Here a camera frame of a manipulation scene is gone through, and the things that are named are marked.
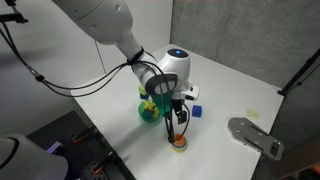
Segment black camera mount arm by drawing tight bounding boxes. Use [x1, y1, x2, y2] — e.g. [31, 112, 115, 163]
[0, 0, 30, 25]

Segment grey metal plate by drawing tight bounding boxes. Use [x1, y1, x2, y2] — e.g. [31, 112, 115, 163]
[227, 117, 285, 162]

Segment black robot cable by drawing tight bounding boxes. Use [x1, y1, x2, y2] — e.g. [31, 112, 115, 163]
[0, 24, 192, 144]

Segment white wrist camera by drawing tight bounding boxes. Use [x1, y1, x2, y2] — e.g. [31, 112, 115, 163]
[181, 85, 200, 102]

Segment black clamp with orange tip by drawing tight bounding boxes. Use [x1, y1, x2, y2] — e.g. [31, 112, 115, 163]
[90, 150, 118, 176]
[72, 123, 98, 144]

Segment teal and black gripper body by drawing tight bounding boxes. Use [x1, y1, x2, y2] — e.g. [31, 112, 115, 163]
[152, 94, 185, 117]

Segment black stand pole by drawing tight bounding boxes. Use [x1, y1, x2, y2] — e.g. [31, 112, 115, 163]
[277, 47, 320, 98]

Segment light green cube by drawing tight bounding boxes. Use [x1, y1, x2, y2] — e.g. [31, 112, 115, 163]
[137, 85, 148, 96]

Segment pale yellow sticky note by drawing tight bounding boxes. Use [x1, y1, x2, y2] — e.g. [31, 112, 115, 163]
[246, 108, 260, 119]

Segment stack of coloured bowls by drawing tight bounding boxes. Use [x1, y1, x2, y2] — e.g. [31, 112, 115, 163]
[171, 132, 189, 153]

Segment large green bowl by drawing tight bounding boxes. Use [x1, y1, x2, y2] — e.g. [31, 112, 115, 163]
[138, 99, 165, 124]

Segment yellow star toy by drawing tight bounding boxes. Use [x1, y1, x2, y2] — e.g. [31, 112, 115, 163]
[143, 99, 158, 112]

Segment black perforated board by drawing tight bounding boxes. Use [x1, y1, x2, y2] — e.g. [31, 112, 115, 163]
[26, 110, 137, 180]

